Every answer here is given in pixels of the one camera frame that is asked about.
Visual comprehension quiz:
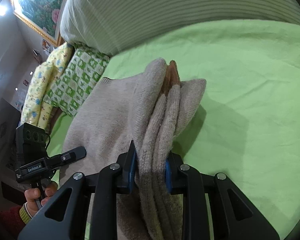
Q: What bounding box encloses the large striped white pillow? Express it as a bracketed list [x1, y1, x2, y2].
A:
[60, 0, 300, 55]

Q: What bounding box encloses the yellow cartoon print blanket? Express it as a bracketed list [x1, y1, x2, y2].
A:
[20, 43, 74, 130]

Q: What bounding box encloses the person's left hand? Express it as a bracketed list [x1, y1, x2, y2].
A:
[24, 181, 58, 217]

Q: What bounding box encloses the beige knit sweater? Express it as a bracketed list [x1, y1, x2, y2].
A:
[59, 58, 206, 239]

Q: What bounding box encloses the red sleeve with striped cuff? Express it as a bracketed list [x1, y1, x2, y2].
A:
[0, 204, 32, 240]

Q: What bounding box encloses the light green bed sheet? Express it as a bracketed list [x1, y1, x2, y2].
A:
[47, 19, 300, 240]

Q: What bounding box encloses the black camera box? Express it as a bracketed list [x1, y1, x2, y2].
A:
[15, 122, 50, 167]

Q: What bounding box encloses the green white checkered pillow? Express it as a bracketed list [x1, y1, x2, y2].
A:
[43, 45, 110, 117]

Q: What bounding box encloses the gold framed floral painting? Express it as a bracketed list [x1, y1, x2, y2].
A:
[10, 0, 66, 46]

